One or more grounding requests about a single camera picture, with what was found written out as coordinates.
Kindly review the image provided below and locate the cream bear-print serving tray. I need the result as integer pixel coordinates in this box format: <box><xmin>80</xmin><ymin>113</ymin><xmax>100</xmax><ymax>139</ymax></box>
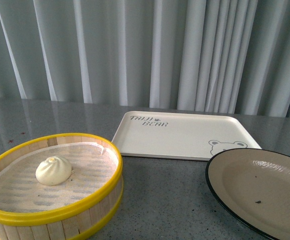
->
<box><xmin>112</xmin><ymin>111</ymin><xmax>260</xmax><ymax>161</ymax></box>

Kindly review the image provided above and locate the beige plate with black rim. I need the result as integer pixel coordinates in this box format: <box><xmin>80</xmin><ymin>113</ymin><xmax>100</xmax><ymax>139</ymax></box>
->
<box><xmin>205</xmin><ymin>148</ymin><xmax>290</xmax><ymax>240</ymax></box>

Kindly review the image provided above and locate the grey pleated curtain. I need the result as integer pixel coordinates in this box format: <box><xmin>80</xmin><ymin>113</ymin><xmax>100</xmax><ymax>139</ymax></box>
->
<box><xmin>0</xmin><ymin>0</ymin><xmax>290</xmax><ymax>117</ymax></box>

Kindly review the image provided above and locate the white steamed bun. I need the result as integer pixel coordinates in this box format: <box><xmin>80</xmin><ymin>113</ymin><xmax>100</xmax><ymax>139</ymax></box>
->
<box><xmin>35</xmin><ymin>155</ymin><xmax>72</xmax><ymax>186</ymax></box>

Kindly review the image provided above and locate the yellow-rimmed bamboo steamer basket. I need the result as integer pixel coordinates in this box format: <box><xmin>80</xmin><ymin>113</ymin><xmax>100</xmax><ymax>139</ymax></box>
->
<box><xmin>0</xmin><ymin>133</ymin><xmax>123</xmax><ymax>240</ymax></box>

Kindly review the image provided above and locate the white steamer liner cloth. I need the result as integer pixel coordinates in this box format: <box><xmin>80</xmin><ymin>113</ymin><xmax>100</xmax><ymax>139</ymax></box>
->
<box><xmin>0</xmin><ymin>142</ymin><xmax>118</xmax><ymax>213</ymax></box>

